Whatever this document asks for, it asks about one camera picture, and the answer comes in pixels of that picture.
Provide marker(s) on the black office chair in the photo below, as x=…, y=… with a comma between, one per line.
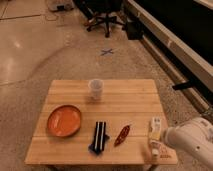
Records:
x=104, y=8

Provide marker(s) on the clear plastic cup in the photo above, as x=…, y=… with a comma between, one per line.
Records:
x=96, y=88

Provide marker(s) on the white squeeze bottle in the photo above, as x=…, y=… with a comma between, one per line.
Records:
x=155, y=135

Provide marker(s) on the black box on floor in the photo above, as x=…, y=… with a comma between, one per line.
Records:
x=134, y=30

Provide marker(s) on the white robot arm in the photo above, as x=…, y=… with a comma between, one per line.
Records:
x=194, y=137

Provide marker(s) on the red chili pepper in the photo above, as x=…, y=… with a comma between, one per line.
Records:
x=122, y=135

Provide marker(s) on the orange plate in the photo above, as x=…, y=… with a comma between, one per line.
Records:
x=64, y=121

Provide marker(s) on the wooden table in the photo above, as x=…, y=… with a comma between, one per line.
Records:
x=123, y=102

